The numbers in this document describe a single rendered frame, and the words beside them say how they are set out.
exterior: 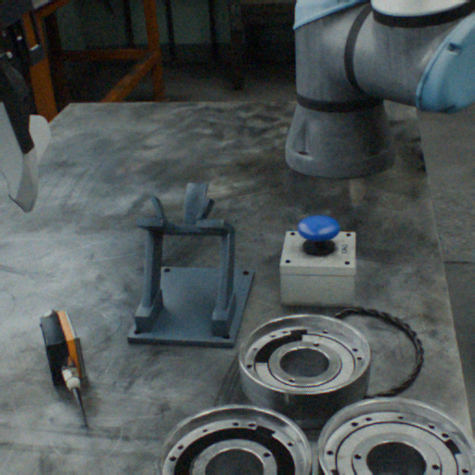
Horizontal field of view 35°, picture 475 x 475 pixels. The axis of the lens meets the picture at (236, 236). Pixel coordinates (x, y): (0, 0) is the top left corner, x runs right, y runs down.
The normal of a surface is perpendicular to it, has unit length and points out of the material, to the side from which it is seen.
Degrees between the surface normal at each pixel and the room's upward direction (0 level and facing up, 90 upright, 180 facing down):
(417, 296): 0
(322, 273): 90
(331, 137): 73
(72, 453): 0
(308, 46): 90
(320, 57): 96
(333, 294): 90
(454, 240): 0
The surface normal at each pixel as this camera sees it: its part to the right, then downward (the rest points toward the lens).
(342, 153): -0.07, 0.18
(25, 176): 0.44, 0.66
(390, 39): -0.80, 0.45
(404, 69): -0.69, 0.42
